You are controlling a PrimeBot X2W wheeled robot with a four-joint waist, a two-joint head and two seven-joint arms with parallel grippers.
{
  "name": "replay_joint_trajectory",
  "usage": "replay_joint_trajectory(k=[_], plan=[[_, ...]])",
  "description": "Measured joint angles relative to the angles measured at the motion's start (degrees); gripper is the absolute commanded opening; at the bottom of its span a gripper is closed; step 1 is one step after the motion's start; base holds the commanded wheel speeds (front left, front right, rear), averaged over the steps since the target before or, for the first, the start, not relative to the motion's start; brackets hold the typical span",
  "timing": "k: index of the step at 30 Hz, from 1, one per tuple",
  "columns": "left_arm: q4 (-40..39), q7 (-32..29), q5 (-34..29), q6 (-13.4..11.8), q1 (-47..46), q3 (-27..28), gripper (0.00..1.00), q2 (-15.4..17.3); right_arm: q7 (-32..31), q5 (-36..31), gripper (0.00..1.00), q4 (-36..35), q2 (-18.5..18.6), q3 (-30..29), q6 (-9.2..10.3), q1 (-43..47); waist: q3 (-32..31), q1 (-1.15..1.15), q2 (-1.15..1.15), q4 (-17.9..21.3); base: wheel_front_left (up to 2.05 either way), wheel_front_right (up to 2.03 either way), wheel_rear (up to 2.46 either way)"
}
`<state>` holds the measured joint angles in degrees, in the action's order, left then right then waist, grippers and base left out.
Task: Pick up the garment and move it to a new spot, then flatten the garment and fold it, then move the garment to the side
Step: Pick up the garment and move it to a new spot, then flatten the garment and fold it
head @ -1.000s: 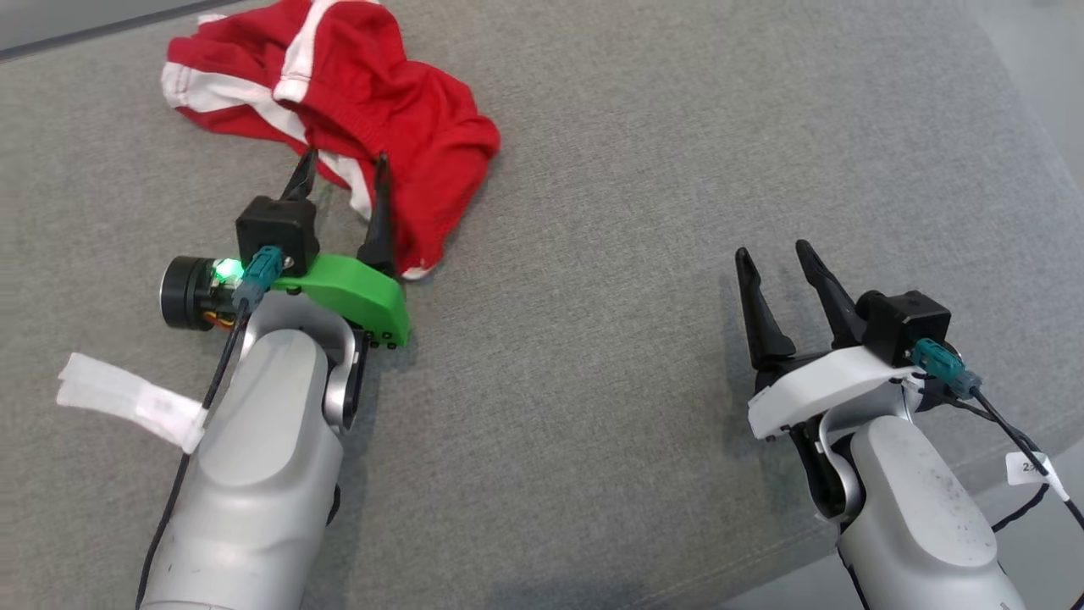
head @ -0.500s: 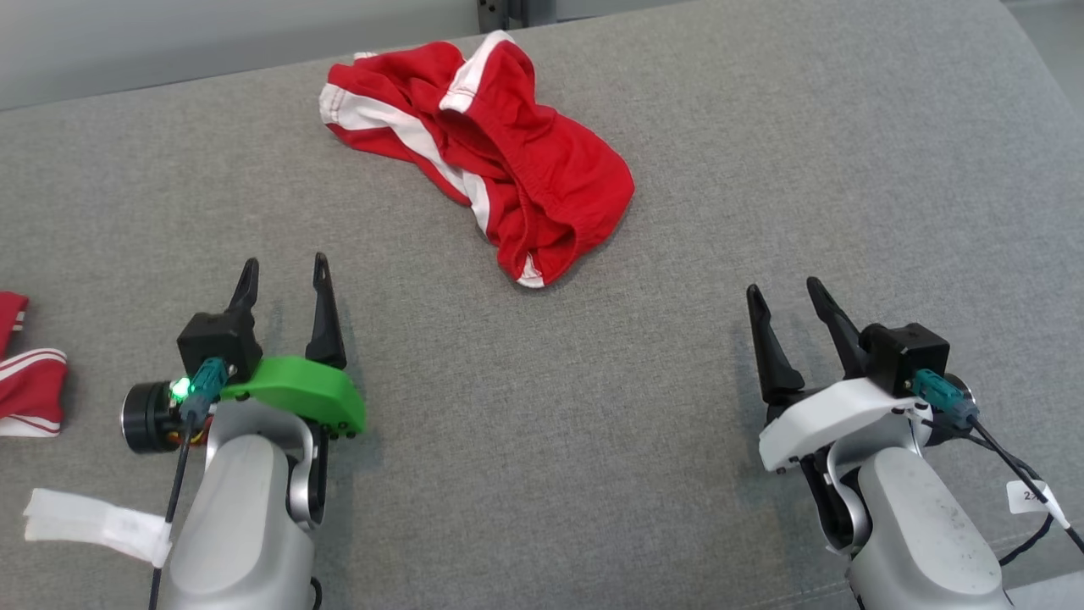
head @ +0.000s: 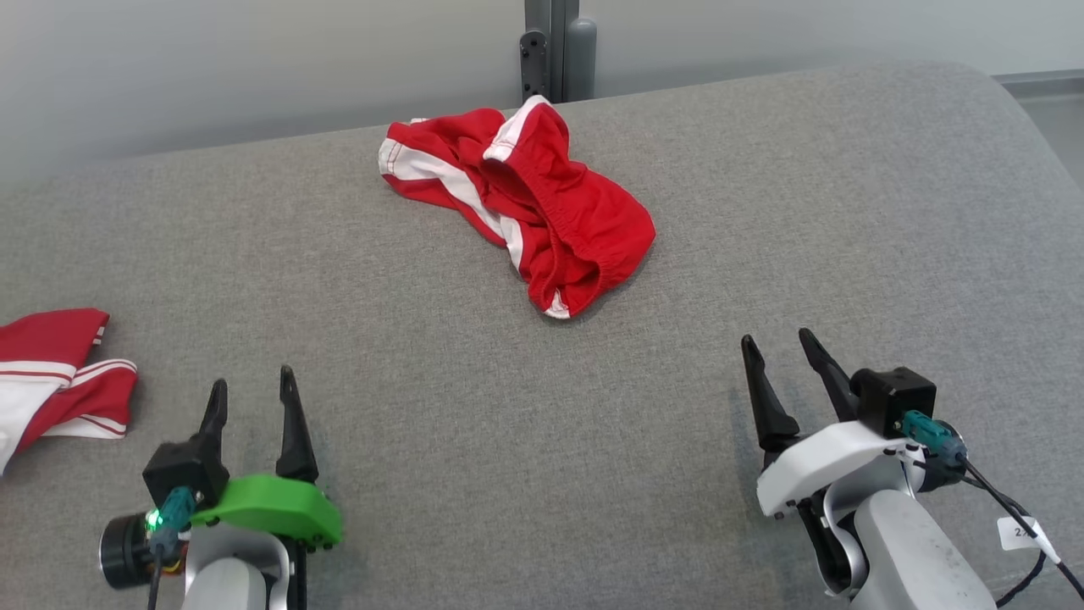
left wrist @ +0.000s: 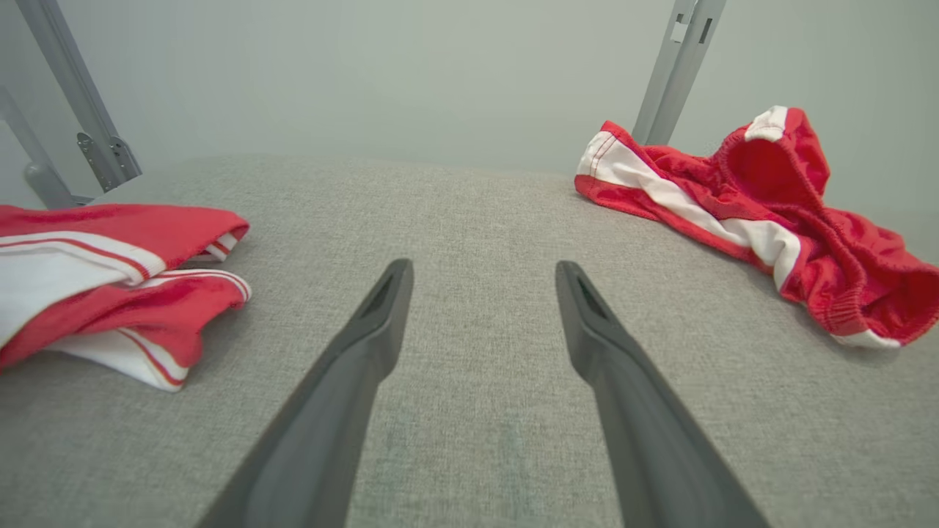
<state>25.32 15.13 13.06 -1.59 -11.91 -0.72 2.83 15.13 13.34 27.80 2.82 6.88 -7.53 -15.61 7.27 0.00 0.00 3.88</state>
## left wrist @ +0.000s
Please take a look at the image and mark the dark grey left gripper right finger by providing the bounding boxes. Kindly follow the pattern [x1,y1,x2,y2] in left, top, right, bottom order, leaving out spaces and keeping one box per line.
[555,260,771,528]

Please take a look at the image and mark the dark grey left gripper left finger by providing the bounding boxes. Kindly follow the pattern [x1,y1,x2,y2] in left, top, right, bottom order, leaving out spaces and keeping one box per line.
[197,258,414,528]

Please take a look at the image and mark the red and white shirt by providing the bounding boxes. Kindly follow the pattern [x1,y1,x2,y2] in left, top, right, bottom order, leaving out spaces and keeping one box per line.
[0,203,252,393]

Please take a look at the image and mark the red and white shorts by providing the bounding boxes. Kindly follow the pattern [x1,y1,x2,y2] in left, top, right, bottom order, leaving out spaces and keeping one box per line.
[574,106,939,350]

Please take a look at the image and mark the grey metal frame post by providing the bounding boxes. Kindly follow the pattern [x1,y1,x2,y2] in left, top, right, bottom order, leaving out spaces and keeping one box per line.
[632,0,727,146]
[0,0,142,210]

